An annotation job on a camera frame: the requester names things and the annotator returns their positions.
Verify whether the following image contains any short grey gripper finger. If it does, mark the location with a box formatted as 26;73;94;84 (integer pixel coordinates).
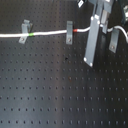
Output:
101;10;110;34

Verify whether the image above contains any middle grey cable clip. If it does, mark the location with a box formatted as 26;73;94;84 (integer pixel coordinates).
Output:
66;21;73;45

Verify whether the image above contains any small white tag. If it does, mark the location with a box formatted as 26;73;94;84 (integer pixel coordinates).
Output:
78;0;84;8

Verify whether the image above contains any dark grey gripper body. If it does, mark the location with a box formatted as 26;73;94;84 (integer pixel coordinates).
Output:
88;0;115;15

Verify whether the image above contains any left grey cable clip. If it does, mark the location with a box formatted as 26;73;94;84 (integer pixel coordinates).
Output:
19;20;33;44

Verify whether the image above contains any long grey gripper finger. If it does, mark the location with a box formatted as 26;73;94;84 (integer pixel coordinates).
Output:
84;15;100;67

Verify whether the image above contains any grey cable clip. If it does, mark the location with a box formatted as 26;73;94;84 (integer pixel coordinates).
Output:
109;29;119;53
66;21;73;45
19;20;33;44

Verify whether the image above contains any right grey cable clip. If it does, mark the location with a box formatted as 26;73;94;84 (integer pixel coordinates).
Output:
109;29;119;53

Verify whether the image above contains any white braided cable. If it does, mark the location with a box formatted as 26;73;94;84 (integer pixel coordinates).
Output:
0;26;128;42

